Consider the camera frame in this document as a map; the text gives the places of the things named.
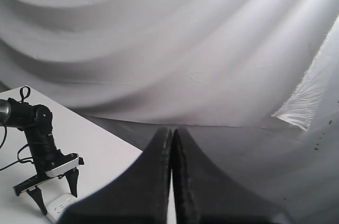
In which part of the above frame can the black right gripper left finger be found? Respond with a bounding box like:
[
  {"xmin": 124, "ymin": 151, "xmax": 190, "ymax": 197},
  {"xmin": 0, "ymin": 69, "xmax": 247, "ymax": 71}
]
[{"xmin": 59, "ymin": 127, "xmax": 173, "ymax": 224}]

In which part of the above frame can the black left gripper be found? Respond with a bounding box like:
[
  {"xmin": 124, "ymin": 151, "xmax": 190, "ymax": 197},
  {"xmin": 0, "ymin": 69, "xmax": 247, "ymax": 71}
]
[{"xmin": 13, "ymin": 149, "xmax": 84, "ymax": 215}]

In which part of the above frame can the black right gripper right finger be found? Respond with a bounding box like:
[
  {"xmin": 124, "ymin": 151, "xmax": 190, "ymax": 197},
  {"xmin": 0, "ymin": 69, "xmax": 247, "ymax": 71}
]
[{"xmin": 172, "ymin": 128, "xmax": 289, "ymax": 223}]

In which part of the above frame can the white five-outlet power strip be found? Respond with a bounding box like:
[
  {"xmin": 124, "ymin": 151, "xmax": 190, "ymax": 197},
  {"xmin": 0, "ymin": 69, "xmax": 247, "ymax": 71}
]
[{"xmin": 46, "ymin": 193, "xmax": 77, "ymax": 223}]

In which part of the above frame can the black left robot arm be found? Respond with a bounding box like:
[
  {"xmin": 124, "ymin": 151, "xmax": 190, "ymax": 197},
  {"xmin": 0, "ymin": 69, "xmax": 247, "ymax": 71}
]
[{"xmin": 1, "ymin": 98, "xmax": 84, "ymax": 216}]

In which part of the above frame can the grey backdrop cloth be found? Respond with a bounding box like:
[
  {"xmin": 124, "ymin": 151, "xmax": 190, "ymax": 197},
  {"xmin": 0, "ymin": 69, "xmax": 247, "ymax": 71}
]
[{"xmin": 1, "ymin": 0, "xmax": 338, "ymax": 223}]

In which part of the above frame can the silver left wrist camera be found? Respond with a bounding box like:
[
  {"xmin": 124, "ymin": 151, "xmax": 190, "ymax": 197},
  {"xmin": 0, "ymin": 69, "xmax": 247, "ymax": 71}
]
[{"xmin": 46, "ymin": 156, "xmax": 79, "ymax": 178}]

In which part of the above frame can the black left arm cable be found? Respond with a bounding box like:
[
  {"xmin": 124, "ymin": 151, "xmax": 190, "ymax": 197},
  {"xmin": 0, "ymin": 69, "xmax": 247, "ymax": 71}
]
[{"xmin": 0, "ymin": 86, "xmax": 35, "ymax": 172}]

